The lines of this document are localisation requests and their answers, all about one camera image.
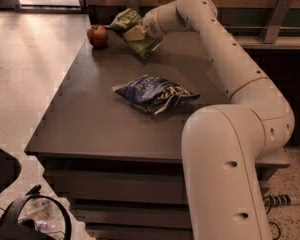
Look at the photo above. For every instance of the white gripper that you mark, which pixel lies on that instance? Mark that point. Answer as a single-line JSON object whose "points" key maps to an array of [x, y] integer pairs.
{"points": [[150, 23]]}

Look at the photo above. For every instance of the green jalapeno chip bag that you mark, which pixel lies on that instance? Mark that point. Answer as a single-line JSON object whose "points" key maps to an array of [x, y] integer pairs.
{"points": [[126, 20]]}

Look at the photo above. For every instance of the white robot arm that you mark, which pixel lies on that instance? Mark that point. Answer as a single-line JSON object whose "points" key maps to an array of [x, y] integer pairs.
{"points": [[221, 143]]}

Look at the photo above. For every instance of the red apple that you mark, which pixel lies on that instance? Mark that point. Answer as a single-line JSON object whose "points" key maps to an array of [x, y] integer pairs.
{"points": [[97, 36]]}

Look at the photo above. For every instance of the blue chip bag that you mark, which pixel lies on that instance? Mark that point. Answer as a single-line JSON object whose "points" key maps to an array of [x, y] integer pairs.
{"points": [[154, 94]]}

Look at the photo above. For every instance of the grey drawer cabinet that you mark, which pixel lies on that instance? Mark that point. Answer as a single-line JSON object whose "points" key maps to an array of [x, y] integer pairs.
{"points": [[121, 168]]}

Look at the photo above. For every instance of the black chair seat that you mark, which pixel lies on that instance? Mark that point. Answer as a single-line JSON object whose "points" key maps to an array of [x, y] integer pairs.
{"points": [[10, 169]]}

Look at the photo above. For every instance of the white power strip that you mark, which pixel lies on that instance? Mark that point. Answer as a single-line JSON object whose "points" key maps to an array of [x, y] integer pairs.
{"points": [[281, 200]]}

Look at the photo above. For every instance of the black headset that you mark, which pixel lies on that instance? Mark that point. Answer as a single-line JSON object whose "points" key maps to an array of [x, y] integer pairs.
{"points": [[35, 216]]}

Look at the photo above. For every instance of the left metal shelf bracket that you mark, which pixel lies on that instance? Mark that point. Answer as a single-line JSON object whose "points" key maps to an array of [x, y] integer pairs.
{"points": [[133, 4]]}

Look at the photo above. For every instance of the metal shelf bracket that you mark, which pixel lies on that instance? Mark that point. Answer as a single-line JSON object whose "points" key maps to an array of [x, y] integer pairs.
{"points": [[271, 31], [133, 4]]}

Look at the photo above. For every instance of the right metal shelf bracket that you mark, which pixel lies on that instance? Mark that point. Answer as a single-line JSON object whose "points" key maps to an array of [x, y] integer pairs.
{"points": [[271, 31]]}

